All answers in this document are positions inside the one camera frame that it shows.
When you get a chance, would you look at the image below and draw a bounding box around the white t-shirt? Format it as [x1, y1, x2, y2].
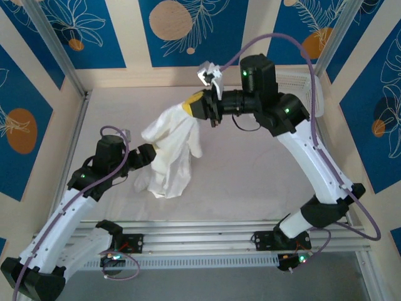
[133, 100, 204, 199]

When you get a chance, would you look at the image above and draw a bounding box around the white perforated plastic basket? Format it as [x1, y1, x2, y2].
[275, 70, 325, 119]

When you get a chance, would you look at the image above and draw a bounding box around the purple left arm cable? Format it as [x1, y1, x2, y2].
[12, 125, 141, 301]

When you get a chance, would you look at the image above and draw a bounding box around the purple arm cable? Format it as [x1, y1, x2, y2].
[219, 33, 382, 273]
[12, 125, 141, 301]

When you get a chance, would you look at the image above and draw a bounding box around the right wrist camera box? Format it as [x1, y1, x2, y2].
[196, 61, 225, 98]

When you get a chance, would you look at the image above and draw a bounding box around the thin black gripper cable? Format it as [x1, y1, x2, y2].
[232, 113, 261, 132]

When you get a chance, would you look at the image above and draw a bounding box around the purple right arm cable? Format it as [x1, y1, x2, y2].
[219, 33, 382, 273]

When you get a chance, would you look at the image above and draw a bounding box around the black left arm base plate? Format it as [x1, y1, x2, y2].
[86, 233, 144, 254]

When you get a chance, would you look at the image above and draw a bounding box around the aluminium mounting rail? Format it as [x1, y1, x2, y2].
[26, 219, 372, 260]

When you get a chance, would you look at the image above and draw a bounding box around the aluminium frame post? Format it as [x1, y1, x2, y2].
[313, 0, 372, 78]
[21, 0, 91, 100]

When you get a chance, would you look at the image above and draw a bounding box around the grey slotted cable duct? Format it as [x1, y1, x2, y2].
[75, 253, 281, 272]

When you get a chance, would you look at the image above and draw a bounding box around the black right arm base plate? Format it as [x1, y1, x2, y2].
[253, 230, 313, 251]

